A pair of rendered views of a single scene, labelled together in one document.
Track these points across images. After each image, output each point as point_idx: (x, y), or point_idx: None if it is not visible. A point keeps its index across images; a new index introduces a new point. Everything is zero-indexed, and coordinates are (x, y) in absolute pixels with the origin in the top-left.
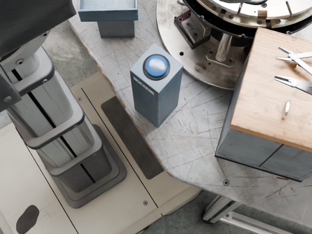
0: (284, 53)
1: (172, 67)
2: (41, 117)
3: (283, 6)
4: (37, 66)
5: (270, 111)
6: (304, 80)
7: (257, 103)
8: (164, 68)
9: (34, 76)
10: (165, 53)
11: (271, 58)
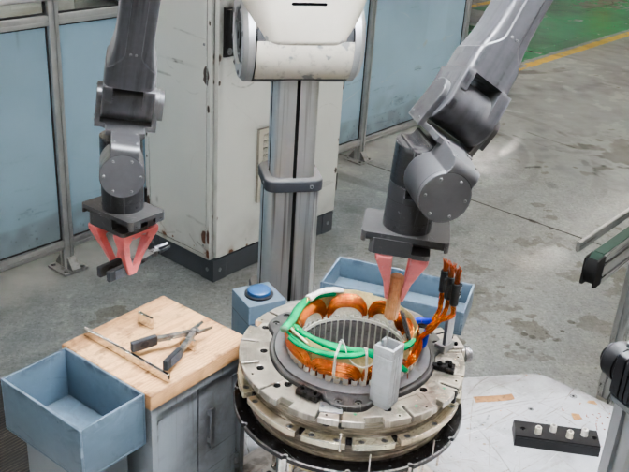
0: (206, 344)
1: (251, 302)
2: (260, 246)
3: (254, 337)
4: (273, 175)
5: (153, 317)
6: (165, 346)
7: (168, 314)
8: (253, 291)
9: (268, 174)
10: (270, 302)
11: (208, 334)
